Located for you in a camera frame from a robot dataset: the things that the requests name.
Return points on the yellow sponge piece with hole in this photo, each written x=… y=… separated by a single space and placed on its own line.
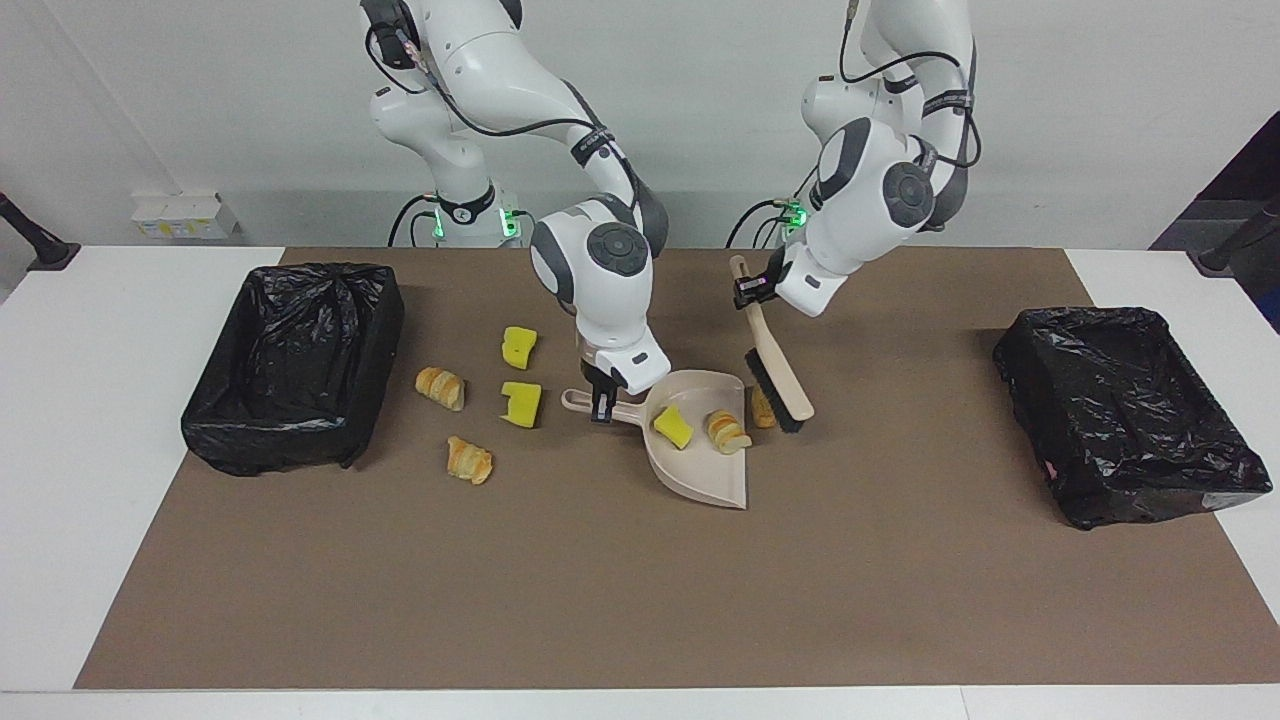
x=519 y=347

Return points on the pale crusty bread piece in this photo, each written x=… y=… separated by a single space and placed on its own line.
x=728 y=432

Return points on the beige plastic dustpan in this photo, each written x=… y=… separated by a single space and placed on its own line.
x=700 y=475

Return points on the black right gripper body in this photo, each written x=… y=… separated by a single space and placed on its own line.
x=598 y=372

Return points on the beige brush black bristles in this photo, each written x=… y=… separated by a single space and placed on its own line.
x=775 y=360

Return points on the yellow notched sponge piece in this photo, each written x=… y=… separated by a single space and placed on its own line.
x=521 y=404

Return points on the peanut-shaped brown bread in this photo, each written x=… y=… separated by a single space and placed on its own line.
x=763 y=408

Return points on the white power strip box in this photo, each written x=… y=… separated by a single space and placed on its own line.
x=185 y=215

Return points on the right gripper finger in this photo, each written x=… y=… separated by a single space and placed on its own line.
x=602 y=408

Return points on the striped croissant bread piece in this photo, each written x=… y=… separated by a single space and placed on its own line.
x=440 y=388
x=469 y=460

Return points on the small yellow sponge wedge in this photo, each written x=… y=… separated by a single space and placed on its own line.
x=674 y=427

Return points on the black lined bin pink mark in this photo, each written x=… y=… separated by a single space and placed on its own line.
x=1120 y=410

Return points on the black camera stand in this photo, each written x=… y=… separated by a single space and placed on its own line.
x=1240 y=245
x=35 y=245

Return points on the brown table mat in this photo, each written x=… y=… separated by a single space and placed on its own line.
x=600 y=620

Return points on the black bag lined bin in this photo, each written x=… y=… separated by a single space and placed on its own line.
x=300 y=350

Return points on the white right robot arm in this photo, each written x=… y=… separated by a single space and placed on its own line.
x=600 y=290

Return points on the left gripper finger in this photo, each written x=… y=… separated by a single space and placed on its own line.
x=755 y=290

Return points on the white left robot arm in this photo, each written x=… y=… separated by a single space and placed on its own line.
x=880 y=190

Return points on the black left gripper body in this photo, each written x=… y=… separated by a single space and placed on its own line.
x=775 y=272

